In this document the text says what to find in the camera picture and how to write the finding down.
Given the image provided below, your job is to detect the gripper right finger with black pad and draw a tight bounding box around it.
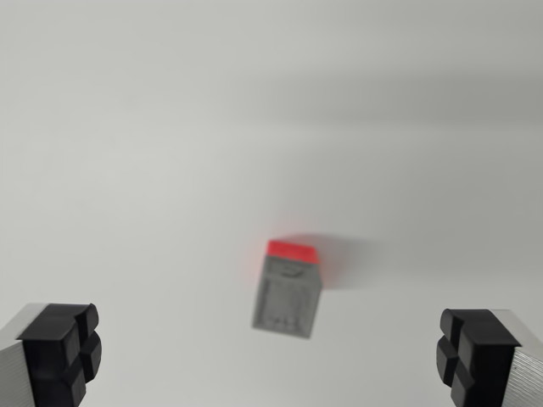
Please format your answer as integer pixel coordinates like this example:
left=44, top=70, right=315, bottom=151
left=434, top=308, right=543, bottom=407

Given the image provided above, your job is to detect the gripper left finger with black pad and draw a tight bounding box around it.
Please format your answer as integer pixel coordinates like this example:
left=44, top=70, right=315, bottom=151
left=0, top=302, right=103, bottom=407

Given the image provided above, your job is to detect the grey embossed rubber cube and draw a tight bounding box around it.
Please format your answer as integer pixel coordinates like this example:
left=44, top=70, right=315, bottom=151
left=250, top=254, right=324, bottom=340

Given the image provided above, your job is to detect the red studded cube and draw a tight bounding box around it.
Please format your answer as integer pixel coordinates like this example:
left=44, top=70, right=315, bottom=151
left=265, top=239, right=321, bottom=266

